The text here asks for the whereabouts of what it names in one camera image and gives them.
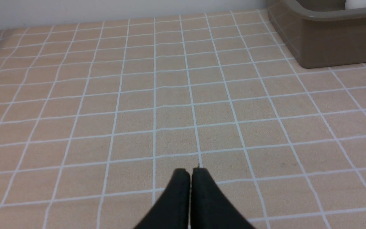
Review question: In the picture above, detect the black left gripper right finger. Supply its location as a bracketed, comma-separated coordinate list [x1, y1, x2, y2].
[191, 168, 254, 229]

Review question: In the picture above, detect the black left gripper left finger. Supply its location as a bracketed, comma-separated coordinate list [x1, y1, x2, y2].
[135, 169, 191, 229]

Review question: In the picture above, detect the white ball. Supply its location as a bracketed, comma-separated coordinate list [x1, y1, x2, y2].
[344, 0, 366, 10]

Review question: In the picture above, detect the peach checked tablecloth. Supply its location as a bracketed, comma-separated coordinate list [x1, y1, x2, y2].
[0, 9, 366, 229]

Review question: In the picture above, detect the olive green plastic bin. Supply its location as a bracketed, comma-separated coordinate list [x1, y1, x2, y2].
[266, 0, 366, 69]

